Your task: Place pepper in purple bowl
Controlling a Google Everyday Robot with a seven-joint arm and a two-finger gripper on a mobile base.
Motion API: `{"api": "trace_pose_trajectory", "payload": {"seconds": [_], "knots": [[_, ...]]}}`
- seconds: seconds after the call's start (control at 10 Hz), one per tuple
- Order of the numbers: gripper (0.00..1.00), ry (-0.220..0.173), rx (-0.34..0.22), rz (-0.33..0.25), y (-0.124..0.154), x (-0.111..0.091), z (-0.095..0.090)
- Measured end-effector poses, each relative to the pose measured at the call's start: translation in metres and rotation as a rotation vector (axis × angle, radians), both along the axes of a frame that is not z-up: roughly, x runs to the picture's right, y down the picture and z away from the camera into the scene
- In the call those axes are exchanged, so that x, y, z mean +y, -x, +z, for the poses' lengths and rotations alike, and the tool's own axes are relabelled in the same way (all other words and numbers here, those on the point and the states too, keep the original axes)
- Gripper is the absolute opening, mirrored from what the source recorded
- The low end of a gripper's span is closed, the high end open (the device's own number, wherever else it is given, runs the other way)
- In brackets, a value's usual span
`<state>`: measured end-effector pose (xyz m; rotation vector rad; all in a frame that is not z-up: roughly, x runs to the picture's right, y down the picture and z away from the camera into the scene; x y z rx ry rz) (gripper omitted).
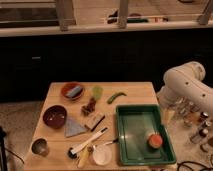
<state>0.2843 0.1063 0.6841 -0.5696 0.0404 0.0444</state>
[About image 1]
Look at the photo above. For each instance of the orange bowl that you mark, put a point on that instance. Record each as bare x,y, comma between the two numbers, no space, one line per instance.
69,86

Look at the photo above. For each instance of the white round dish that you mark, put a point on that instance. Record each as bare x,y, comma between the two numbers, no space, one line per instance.
102,155

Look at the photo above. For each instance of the orange round toy food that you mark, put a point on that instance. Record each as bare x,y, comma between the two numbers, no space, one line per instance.
155,141

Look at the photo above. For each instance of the small metal cup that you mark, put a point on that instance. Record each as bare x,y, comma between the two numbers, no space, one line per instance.
40,147

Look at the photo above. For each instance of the beige block with black stripe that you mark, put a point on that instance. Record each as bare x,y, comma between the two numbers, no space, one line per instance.
94,121

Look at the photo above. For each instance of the grey triangular cloth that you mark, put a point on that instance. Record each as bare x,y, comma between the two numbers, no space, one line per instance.
73,128

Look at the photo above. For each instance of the dark purple bowl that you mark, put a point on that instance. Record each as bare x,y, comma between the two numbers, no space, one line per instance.
55,116

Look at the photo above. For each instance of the yellow banana toy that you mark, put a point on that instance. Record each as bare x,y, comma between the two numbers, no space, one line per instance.
83,157

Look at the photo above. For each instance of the green plastic tray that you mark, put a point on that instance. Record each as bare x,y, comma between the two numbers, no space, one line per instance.
135,124

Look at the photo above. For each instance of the grey sponge in bowl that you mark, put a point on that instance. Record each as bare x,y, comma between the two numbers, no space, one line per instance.
73,92

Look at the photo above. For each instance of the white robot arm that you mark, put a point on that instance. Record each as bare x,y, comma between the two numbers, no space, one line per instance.
185,81

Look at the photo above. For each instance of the brown pinecone toy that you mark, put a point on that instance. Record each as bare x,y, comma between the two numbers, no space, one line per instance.
89,108

